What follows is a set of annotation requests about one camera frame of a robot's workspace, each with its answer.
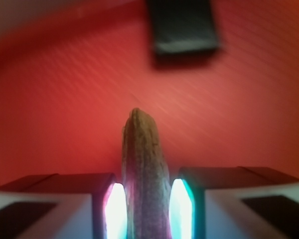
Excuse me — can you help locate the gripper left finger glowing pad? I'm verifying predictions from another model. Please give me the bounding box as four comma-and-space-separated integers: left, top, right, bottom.
0, 173, 127, 239

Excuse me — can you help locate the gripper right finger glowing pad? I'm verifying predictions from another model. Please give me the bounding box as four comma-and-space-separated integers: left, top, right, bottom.
169, 166, 299, 239

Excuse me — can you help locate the light brown wood chip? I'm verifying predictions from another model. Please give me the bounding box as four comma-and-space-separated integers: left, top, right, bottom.
122, 108, 171, 239

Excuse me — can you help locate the orange plastic tray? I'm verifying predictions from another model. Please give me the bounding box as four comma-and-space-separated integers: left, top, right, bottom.
0, 0, 299, 185

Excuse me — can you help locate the black rectangular box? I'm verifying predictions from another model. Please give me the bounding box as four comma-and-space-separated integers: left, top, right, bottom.
146, 0, 220, 55

